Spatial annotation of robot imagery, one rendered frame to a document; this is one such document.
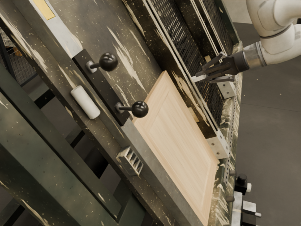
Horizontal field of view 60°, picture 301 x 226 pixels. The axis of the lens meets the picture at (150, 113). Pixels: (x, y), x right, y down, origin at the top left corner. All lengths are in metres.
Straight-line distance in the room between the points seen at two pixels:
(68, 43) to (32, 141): 0.25
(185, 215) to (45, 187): 0.49
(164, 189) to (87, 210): 0.30
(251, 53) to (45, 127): 0.71
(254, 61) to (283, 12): 0.20
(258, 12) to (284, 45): 0.15
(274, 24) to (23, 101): 0.72
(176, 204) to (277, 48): 0.59
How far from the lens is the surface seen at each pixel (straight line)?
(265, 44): 0.97
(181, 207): 0.83
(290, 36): 0.96
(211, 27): 1.66
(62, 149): 0.64
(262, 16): 0.90
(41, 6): 0.64
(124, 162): 0.68
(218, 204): 1.07
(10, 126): 0.47
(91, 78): 0.62
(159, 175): 0.75
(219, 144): 1.18
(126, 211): 0.74
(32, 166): 0.48
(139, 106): 0.55
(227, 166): 1.23
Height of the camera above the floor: 1.77
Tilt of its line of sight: 37 degrees down
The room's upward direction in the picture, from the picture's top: straight up
